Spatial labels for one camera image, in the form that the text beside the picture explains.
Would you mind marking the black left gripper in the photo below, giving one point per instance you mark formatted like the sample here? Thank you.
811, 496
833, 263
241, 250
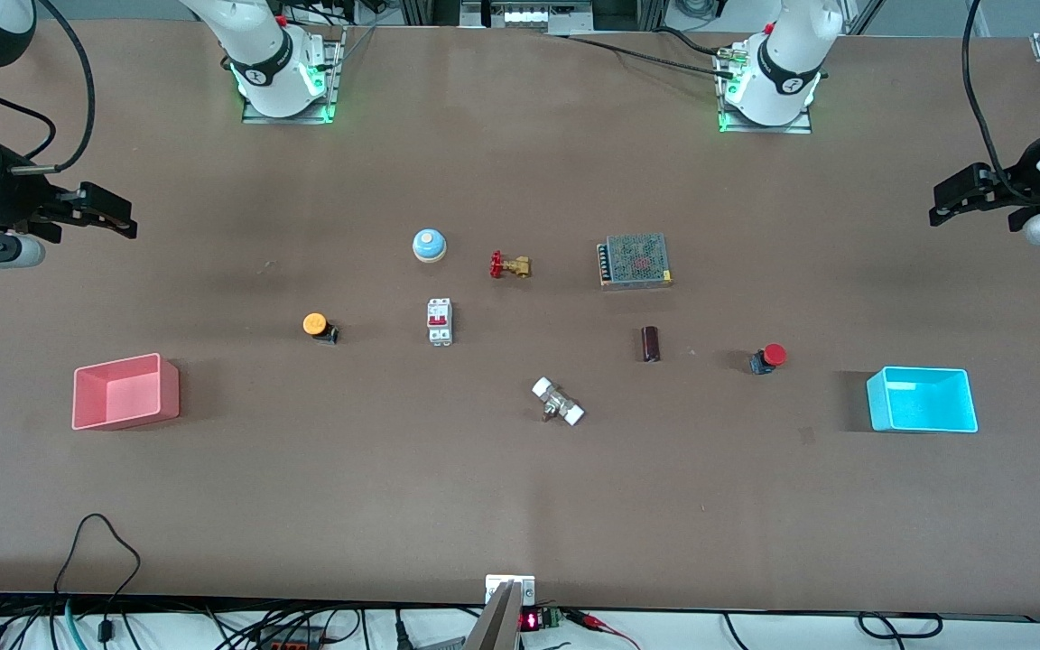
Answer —
1015, 189

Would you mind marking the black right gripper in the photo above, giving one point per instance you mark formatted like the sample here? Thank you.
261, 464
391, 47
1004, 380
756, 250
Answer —
13, 195

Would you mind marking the yellow push button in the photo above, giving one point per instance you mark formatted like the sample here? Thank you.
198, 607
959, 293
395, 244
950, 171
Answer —
315, 324

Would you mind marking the red push button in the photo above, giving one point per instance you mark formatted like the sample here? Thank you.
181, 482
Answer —
773, 355

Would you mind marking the pink plastic box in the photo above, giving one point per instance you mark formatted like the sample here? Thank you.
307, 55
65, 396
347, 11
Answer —
123, 393

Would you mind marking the cyan plastic box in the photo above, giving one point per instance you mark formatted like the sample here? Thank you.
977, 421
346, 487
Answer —
922, 402

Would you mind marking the blue round call bell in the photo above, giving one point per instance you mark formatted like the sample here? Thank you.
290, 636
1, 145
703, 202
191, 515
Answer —
429, 244

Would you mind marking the metal mesh power supply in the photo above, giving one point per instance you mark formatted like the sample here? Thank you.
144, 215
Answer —
636, 260

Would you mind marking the dark red cylindrical capacitor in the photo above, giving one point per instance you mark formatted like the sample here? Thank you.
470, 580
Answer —
651, 344

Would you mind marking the white circuit breaker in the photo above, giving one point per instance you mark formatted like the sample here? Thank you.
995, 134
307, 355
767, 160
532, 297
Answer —
440, 321

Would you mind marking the metal fitting white ends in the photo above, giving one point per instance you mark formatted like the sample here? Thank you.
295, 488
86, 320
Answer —
558, 402

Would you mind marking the red clip lead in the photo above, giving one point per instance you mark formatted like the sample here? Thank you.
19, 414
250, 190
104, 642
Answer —
601, 625

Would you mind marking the small red digit display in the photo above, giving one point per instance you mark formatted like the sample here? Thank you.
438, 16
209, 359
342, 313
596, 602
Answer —
538, 619

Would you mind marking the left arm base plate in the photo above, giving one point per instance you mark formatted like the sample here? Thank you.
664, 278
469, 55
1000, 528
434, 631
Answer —
764, 128

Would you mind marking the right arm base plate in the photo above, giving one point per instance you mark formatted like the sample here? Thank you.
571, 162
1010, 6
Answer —
335, 72

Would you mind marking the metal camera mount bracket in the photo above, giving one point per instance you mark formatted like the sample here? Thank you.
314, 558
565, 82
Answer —
509, 605

